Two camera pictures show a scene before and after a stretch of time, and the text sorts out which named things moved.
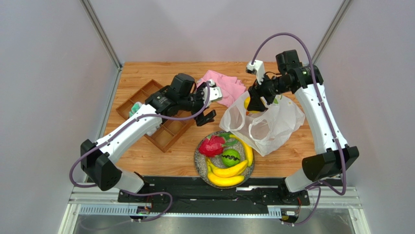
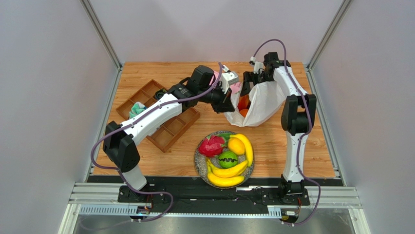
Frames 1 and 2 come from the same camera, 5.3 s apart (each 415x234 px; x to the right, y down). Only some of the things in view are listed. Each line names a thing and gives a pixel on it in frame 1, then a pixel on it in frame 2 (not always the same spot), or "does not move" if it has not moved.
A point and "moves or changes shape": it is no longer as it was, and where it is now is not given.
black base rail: x=179 y=191 does not move
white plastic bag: x=267 y=131 moves or changes shape
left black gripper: x=200 y=120 → x=225 y=105
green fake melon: x=230 y=157 moves or changes shape
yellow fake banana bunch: x=227 y=177 does not move
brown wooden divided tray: x=171 y=127 does not move
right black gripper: x=258 y=88 → x=248 y=82
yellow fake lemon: x=246 y=102 → x=236 y=146
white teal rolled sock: x=135 y=107 does not move
